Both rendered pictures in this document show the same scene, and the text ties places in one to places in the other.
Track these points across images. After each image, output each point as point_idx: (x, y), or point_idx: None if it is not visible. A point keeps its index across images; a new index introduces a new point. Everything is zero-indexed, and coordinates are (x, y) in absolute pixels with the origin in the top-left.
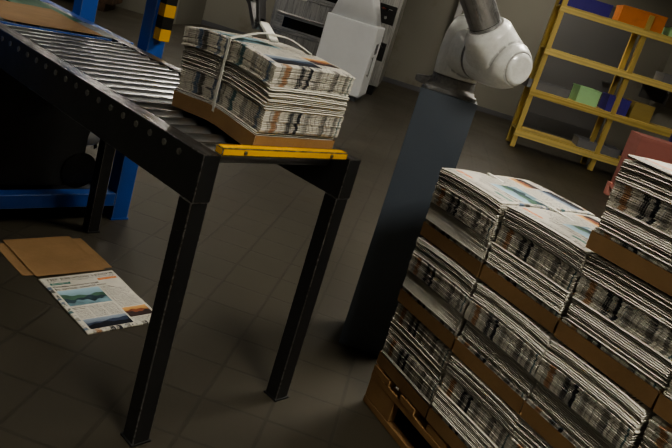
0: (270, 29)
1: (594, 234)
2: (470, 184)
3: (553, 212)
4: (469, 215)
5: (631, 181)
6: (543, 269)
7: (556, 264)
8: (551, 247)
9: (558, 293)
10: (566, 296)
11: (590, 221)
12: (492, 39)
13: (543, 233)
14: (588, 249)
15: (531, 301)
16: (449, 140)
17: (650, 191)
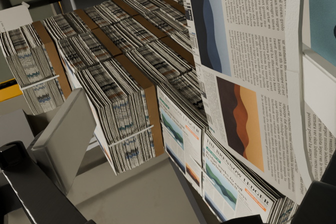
0: (316, 102)
1: (144, 87)
2: (234, 163)
3: (199, 162)
4: None
5: (105, 99)
6: (193, 90)
7: (182, 89)
8: (178, 95)
9: (188, 76)
10: (184, 74)
11: (191, 170)
12: None
13: (179, 102)
14: (158, 90)
15: None
16: None
17: (100, 91)
